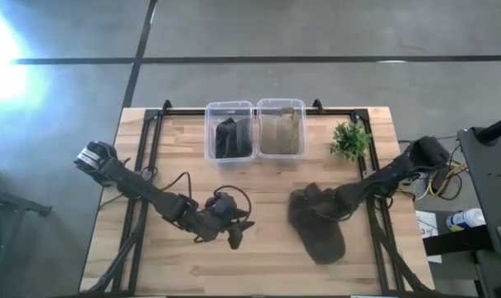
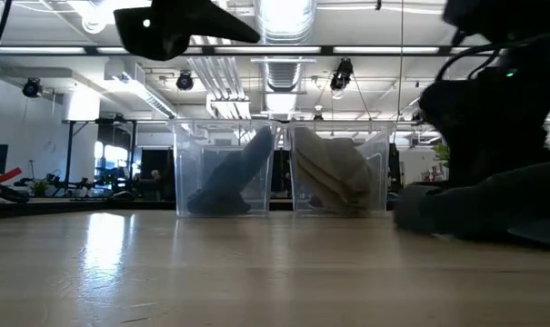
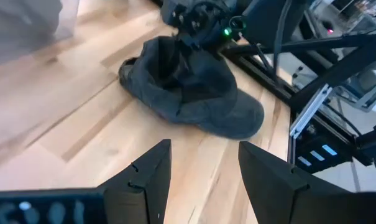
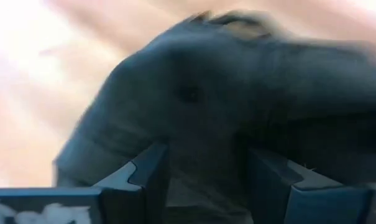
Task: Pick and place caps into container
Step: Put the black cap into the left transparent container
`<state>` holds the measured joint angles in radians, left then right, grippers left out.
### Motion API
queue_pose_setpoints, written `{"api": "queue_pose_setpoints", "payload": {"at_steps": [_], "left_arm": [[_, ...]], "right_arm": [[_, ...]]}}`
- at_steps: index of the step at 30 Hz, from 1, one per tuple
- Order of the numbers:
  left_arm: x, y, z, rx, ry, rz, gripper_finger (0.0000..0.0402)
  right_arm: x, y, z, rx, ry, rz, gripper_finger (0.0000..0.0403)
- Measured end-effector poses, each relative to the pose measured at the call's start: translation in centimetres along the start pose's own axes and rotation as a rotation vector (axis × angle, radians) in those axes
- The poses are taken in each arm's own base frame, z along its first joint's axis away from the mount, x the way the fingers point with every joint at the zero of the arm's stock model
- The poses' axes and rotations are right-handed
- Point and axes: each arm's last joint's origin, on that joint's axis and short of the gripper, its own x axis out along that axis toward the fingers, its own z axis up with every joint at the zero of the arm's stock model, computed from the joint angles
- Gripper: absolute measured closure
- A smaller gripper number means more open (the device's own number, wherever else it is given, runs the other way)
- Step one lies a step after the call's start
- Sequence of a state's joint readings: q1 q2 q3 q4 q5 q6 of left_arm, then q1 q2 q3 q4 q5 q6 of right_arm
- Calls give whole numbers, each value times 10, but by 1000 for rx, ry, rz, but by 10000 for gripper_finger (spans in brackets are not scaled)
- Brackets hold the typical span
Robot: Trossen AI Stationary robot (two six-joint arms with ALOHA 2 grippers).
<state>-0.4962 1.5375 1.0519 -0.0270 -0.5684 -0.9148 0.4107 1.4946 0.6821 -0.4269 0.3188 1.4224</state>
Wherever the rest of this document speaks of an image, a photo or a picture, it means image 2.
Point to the silver ceiling air duct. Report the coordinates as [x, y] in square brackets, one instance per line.
[283, 27]

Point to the black metal frame stand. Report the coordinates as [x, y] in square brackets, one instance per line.
[69, 154]

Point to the small potted plant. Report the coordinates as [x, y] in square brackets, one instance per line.
[39, 187]

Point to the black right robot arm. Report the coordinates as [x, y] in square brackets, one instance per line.
[506, 16]

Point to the red bar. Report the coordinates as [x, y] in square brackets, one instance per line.
[4, 177]

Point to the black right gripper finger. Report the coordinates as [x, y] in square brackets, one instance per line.
[461, 156]
[520, 156]

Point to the green leafy plant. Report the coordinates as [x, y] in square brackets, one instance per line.
[442, 154]

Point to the dark baseball cap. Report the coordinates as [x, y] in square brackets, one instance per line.
[231, 177]
[483, 204]

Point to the black ceiling spotlight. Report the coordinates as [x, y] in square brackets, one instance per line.
[184, 81]
[32, 87]
[342, 72]

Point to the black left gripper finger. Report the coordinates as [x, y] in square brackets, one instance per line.
[165, 27]

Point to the clear plastic container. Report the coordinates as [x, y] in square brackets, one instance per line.
[383, 150]
[188, 172]

